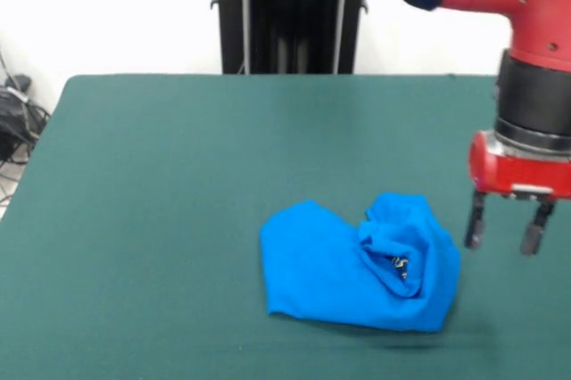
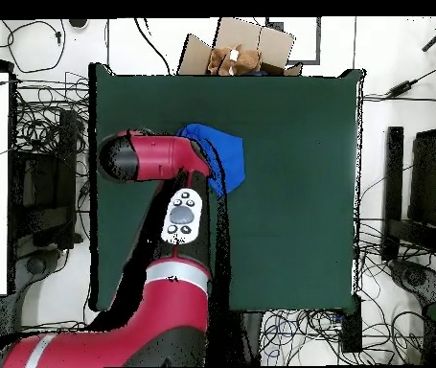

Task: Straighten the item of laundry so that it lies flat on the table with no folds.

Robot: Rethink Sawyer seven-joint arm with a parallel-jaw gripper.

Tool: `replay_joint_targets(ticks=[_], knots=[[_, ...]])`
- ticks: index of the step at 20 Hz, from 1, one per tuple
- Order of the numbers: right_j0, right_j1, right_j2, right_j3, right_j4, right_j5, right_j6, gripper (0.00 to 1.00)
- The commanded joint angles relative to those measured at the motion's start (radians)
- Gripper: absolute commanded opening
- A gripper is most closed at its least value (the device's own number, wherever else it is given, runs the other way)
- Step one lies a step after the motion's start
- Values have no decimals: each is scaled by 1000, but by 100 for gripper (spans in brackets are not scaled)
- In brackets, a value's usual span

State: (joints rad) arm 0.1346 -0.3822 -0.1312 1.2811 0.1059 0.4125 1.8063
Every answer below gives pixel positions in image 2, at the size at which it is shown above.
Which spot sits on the blue laundry item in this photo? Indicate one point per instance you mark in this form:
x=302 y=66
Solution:
x=229 y=157

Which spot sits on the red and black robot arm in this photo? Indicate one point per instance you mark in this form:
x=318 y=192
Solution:
x=156 y=157

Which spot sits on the dark green table cloth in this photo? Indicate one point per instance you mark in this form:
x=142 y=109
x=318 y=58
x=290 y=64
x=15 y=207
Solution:
x=298 y=172

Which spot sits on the brown plush toy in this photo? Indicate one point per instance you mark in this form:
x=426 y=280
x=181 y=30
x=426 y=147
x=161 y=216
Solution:
x=240 y=61

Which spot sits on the brown cardboard box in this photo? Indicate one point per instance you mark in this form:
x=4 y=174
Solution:
x=275 y=42

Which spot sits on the black equipment case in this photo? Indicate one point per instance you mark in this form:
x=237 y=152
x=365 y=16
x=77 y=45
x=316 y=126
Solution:
x=45 y=184

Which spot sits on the black upright bar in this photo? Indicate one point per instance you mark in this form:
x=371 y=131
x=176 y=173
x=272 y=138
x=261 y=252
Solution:
x=394 y=172

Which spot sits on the dark stand foot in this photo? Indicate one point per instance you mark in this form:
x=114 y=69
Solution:
x=415 y=276
x=35 y=264

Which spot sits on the black chair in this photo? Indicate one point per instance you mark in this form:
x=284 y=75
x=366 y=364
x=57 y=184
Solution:
x=430 y=172

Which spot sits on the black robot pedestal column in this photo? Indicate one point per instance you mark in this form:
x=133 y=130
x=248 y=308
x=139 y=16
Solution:
x=248 y=337

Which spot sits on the grey floor frame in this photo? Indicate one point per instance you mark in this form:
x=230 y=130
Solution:
x=318 y=42

